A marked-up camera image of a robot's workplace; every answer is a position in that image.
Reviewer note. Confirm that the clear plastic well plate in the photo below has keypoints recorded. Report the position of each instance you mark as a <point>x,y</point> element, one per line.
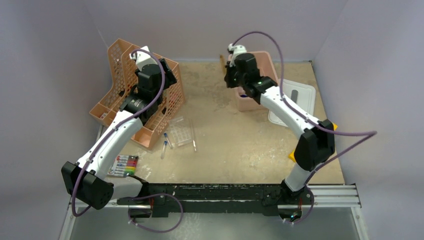
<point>181,131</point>

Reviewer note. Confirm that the white plastic bin lid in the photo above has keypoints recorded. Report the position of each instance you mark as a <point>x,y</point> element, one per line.
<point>303,95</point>

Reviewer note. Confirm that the yellow test tube rack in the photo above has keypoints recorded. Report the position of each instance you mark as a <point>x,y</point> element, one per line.
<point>291,156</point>

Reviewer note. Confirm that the orange perforated file organizer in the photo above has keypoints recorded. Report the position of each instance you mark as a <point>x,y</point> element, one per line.
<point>133,89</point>

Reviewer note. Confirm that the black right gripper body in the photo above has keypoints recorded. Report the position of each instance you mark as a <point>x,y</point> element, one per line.
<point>239,80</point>

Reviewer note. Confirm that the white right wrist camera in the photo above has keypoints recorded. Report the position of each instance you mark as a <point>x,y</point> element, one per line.
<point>233,51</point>

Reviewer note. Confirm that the colored marker pack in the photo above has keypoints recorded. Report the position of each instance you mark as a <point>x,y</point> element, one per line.
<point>123,166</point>

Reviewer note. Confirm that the pink plastic bin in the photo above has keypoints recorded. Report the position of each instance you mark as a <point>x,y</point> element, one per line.
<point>248,99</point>

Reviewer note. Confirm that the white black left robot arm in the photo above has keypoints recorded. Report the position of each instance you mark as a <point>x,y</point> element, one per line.
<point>85,179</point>

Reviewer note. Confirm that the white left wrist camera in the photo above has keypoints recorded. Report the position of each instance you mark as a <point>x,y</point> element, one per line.
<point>142,59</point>

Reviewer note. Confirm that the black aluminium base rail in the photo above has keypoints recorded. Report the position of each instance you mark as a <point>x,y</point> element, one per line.
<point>270,200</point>

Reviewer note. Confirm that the brown bristle tube brush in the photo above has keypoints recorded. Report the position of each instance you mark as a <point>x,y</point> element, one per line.
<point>223,63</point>

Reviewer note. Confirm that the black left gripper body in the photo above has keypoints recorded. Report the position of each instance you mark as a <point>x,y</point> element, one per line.
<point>168,79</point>

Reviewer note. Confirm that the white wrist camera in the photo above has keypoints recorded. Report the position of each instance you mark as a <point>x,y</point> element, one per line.
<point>142,59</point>
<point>233,51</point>

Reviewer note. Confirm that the blue capped tube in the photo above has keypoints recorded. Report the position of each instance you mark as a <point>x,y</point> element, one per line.
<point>168,140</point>
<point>164,148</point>

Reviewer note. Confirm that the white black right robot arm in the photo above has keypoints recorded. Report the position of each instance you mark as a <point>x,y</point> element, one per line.
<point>316,141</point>

